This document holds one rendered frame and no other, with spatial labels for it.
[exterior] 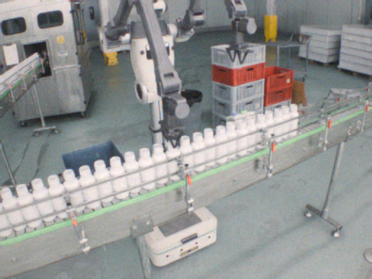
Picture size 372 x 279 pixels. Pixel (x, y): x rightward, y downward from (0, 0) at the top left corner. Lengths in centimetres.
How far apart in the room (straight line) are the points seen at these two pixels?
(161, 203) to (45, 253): 50
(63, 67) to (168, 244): 337
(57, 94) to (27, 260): 383
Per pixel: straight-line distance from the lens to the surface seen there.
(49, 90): 483
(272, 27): 1123
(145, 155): 111
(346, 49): 775
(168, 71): 105
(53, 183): 106
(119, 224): 119
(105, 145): 173
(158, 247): 198
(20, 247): 117
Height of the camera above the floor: 169
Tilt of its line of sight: 26 degrees down
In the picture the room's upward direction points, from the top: 3 degrees counter-clockwise
